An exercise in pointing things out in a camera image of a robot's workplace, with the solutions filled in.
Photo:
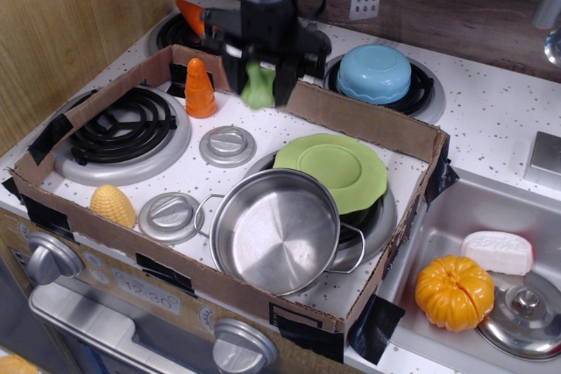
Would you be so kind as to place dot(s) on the green plastic plate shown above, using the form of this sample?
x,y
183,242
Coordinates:
x,y
352,172

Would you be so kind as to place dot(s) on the silver faucet base plate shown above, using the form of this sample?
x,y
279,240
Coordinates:
x,y
543,166

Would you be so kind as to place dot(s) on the black burner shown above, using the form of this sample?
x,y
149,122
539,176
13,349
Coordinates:
x,y
174,30
425,100
137,137

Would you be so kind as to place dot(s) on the silver stove knob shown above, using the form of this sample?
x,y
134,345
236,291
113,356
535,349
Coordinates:
x,y
170,218
227,146

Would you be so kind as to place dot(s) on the light blue plastic bowl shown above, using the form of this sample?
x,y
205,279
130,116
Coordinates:
x,y
374,73

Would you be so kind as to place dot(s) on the orange toy carrot cone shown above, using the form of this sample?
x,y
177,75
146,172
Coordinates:
x,y
199,92

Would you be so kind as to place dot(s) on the green toy broccoli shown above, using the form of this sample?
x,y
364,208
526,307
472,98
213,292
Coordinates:
x,y
258,91

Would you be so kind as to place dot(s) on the yellow toy corn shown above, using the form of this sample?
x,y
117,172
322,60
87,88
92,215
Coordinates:
x,y
111,203

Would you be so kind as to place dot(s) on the cardboard fence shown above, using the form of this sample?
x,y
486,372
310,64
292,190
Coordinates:
x,y
315,323

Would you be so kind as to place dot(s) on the oven knob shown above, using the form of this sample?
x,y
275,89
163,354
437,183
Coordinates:
x,y
51,259
241,348

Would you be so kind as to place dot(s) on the back left black burner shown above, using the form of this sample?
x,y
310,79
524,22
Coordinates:
x,y
174,30

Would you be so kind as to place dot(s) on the orange toy pumpkin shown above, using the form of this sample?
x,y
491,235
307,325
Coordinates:
x,y
455,293

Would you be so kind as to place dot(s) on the right oven knob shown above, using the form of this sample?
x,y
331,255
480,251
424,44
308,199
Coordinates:
x,y
241,348

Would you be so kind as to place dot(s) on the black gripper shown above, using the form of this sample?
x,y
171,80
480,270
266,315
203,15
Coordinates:
x,y
267,31

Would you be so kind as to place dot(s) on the silver faucet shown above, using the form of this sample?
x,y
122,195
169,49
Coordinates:
x,y
546,17

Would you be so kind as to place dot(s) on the stainless steel pot lid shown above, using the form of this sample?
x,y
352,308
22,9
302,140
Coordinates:
x,y
525,321

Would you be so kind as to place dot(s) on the orange object at corner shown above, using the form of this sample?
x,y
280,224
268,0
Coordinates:
x,y
13,364

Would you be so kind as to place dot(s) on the front left black burner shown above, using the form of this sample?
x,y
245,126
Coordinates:
x,y
137,137

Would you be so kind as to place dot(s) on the steel sink basin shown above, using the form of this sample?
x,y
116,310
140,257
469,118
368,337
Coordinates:
x,y
520,232

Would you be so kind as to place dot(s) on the lower silver stove knob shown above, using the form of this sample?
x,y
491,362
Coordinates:
x,y
170,218

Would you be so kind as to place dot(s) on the orange toy carrot with stem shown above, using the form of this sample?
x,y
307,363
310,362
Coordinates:
x,y
193,14

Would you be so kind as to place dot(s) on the upper silver stove knob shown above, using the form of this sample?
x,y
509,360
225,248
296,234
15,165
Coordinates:
x,y
227,146

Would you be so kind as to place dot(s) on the white toy cheese wedge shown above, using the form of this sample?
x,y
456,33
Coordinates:
x,y
497,251

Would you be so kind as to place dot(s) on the left oven knob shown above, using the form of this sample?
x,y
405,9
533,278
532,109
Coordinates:
x,y
51,259

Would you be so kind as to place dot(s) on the oven clock display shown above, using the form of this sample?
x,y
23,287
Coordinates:
x,y
146,291

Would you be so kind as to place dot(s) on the back right black burner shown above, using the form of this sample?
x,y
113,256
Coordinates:
x,y
425,100

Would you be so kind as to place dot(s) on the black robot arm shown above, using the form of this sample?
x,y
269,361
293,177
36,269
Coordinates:
x,y
267,31

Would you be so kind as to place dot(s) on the silver oven door handle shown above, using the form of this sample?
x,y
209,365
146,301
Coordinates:
x,y
107,332

